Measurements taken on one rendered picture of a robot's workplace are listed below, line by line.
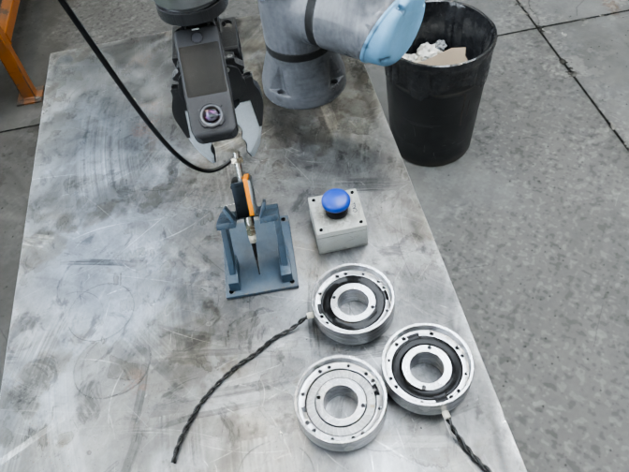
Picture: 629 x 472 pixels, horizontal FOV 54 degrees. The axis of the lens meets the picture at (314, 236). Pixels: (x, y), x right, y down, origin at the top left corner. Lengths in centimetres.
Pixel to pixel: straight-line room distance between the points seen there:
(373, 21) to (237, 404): 55
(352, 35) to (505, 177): 124
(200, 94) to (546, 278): 140
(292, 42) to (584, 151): 140
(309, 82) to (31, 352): 59
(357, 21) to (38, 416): 67
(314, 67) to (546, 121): 138
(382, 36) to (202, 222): 38
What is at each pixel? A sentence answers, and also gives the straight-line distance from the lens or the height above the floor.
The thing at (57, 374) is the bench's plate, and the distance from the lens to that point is 87.
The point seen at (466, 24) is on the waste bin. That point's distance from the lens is 206.
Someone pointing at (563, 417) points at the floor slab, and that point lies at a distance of 167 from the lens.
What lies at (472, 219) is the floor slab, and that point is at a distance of 196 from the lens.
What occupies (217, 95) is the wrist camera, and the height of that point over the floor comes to 112.
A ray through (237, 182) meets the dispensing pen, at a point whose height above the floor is 94.
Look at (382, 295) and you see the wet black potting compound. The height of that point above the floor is 83.
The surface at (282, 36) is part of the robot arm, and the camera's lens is 103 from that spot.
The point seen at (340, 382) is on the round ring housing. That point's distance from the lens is 73.
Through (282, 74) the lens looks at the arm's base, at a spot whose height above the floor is 86.
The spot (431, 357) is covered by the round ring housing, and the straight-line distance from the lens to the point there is 76.
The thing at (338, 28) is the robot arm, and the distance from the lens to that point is 95.
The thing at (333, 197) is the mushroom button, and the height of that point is 87.
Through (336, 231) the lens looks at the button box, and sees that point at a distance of 83.
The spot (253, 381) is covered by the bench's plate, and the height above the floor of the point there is 80.
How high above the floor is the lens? 149
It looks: 51 degrees down
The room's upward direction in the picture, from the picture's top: 9 degrees counter-clockwise
